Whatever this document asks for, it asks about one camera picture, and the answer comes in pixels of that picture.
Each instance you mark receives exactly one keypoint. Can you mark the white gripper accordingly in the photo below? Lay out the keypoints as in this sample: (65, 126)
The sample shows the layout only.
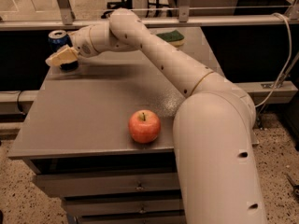
(80, 43)

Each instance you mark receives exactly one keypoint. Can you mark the blue pepsi can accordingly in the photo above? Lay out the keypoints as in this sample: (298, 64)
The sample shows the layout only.
(57, 39)

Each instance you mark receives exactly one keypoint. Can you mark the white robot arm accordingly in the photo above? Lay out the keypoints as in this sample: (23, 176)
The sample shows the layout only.
(212, 128)

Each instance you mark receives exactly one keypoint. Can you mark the green yellow sponge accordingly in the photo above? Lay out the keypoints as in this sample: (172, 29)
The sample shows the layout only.
(174, 38)

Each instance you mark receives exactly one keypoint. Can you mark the metal railing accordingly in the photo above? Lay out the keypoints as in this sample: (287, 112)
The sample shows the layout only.
(73, 14)

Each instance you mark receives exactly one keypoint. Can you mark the red apple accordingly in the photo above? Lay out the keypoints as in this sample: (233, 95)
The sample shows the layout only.
(144, 126)

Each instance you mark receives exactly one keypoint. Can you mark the top grey drawer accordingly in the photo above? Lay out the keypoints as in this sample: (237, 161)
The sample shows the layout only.
(102, 183)

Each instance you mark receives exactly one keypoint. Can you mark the grey drawer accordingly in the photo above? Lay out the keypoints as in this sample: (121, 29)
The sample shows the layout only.
(102, 183)
(142, 204)
(170, 218)

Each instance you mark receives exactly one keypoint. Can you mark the middle grey drawer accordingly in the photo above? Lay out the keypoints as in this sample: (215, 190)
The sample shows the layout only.
(142, 204)

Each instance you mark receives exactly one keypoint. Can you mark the bottom grey drawer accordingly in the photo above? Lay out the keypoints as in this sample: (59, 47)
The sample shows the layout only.
(170, 218)

